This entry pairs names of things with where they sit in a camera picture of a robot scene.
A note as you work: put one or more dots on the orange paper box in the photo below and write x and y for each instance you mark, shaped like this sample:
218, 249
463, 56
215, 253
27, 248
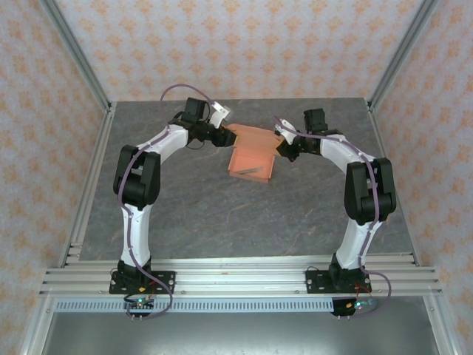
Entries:
251, 159

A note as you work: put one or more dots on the thin green stick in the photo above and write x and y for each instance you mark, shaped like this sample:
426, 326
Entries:
251, 171

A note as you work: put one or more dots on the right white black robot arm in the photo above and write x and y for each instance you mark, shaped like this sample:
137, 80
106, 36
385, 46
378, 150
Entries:
351, 236

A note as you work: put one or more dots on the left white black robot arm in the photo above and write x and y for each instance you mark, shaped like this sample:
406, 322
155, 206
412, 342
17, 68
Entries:
135, 229

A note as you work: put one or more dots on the grey metal sheet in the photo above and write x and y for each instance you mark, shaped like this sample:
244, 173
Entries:
236, 333

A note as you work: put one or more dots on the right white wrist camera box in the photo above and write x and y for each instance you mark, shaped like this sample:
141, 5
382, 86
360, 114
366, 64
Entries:
287, 131

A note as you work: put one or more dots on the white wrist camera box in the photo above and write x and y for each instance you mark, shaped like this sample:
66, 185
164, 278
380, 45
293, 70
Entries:
218, 114
287, 131

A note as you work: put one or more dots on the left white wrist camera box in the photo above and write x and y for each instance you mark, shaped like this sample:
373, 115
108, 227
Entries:
218, 114

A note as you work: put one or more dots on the aluminium table side rail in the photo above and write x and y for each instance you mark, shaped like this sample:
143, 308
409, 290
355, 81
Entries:
386, 148
99, 148

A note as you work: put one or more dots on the aluminium frame post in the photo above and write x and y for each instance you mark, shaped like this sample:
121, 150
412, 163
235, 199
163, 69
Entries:
78, 55
399, 55

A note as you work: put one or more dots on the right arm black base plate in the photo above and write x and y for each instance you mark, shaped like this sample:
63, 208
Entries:
314, 281

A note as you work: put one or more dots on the aluminium mounting rail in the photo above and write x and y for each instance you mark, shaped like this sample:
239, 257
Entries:
240, 283

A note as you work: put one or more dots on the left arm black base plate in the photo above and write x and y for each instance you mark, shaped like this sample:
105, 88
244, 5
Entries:
166, 281

